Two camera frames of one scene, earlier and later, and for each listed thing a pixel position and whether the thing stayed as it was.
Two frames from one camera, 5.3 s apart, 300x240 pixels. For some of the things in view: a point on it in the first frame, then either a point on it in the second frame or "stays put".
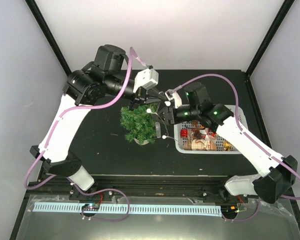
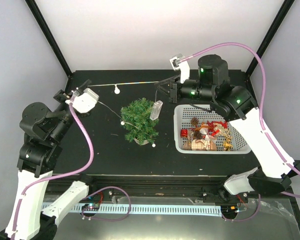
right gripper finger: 163,110 to 168,80
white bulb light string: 167,103 to 155,109
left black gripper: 140,98 to 66,95
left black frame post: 36,13 stays put
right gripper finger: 164,116 to 165,88
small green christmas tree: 139,125 stays put
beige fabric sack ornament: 207,144 stays put
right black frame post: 269,35 stays put
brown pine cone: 195,122 stays put
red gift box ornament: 184,133 stays put
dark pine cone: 197,135 stays put
